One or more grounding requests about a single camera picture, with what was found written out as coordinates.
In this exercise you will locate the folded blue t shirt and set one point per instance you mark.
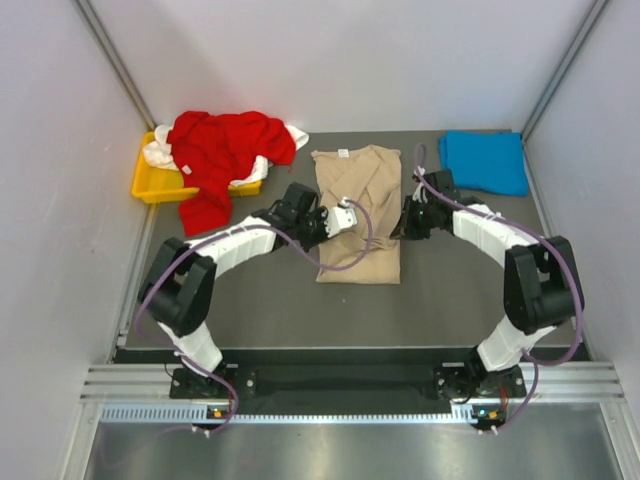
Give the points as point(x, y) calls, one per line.
point(488, 162)

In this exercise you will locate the grey slotted cable duct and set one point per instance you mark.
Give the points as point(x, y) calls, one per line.
point(202, 414)

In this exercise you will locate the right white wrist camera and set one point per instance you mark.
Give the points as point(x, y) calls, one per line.
point(418, 194)

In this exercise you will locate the beige t shirt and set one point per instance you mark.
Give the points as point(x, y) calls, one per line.
point(371, 176)

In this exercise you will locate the white t shirt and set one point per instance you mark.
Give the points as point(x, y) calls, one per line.
point(157, 154)

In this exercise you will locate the aluminium frame rail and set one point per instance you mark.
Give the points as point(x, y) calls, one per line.
point(571, 382)

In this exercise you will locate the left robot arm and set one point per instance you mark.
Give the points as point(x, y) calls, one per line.
point(178, 287)

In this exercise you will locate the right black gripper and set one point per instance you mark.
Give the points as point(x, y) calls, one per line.
point(405, 228)

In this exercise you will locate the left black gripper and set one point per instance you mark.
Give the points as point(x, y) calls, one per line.
point(320, 215)

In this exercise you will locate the red t shirt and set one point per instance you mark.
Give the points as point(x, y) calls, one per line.
point(211, 151)

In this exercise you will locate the yellow plastic bin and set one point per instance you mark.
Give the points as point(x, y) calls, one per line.
point(155, 185)

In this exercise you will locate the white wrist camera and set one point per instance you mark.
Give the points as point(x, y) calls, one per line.
point(340, 218)
point(418, 194)

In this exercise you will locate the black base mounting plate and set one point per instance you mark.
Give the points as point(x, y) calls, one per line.
point(439, 382)

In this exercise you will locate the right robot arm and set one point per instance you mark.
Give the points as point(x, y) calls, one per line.
point(541, 288)

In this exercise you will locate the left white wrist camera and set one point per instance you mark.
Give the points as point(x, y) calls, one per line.
point(340, 218)

